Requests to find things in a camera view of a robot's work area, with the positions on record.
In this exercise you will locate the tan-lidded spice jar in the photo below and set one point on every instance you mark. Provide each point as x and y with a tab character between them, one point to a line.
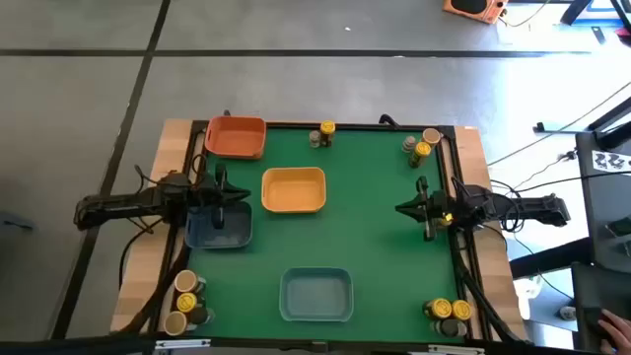
175	323
186	281
431	136

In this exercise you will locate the red flat floor object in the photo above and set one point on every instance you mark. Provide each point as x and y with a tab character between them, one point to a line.
623	32

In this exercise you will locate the yellow plastic bin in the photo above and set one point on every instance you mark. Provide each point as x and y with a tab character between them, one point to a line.
293	192

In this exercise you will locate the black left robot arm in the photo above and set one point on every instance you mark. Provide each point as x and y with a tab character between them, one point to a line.
123	204

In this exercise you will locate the orange speaker box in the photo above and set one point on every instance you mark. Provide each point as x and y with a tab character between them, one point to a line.
488	15

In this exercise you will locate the large black table clamp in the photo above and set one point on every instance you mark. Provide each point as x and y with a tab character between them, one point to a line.
387	118

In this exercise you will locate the black desk beam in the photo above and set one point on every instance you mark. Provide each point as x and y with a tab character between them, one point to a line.
547	259

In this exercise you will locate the silver metal bracket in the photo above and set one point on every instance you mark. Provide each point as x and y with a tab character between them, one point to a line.
182	343
456	350

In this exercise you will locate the yellow-lidded spice jar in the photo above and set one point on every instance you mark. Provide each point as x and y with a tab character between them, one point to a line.
187	302
462	310
440	308
327	129
421	150

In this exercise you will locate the orange plastic bin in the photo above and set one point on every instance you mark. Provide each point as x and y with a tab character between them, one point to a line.
235	140

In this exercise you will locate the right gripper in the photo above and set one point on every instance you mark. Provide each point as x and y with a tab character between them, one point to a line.
434	209

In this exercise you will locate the white printed marker sheet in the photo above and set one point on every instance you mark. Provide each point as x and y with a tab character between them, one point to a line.
611	162

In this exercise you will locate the dark side panel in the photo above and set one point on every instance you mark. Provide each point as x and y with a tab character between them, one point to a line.
586	296

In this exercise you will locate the small cork-stoppered glass jar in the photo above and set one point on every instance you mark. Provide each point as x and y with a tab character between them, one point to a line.
408	144
314	139

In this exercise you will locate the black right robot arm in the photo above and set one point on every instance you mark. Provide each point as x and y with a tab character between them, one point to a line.
532	207

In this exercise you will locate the black table frame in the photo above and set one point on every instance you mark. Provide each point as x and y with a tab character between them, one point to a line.
355	126

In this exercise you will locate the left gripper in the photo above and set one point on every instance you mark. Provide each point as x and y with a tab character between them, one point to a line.
219	197

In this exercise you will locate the dark blue plastic bin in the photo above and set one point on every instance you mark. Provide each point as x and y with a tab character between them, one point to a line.
239	233

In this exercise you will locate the green table mat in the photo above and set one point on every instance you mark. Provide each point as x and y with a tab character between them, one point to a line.
370	256

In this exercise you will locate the person's hand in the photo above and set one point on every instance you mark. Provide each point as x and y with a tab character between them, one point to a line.
618	333

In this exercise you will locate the black stand legs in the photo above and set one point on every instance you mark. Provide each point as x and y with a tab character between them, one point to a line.
574	12

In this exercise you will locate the light teal plastic bin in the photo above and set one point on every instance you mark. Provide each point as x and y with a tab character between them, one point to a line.
315	296

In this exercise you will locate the dark grey desk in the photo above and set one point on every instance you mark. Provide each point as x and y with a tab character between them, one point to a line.
606	217

